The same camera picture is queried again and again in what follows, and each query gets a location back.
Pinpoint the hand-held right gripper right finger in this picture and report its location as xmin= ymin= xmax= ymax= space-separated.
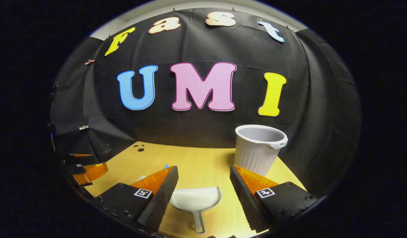
xmin=229 ymin=165 xmax=319 ymax=233

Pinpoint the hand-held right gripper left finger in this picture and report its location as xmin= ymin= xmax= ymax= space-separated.
xmin=95 ymin=166 xmax=179 ymax=232

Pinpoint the white dustpan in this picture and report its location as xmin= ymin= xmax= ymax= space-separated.
xmin=169 ymin=187 xmax=222 ymax=234

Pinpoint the white ribbed garbage bin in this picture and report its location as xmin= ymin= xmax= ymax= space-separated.
xmin=234 ymin=125 xmax=289 ymax=177

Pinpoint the wooden desktop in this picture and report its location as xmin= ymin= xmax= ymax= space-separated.
xmin=73 ymin=141 xmax=308 ymax=238

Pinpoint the black backdrop cloth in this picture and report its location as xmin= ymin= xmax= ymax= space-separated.
xmin=50 ymin=7 xmax=362 ymax=199

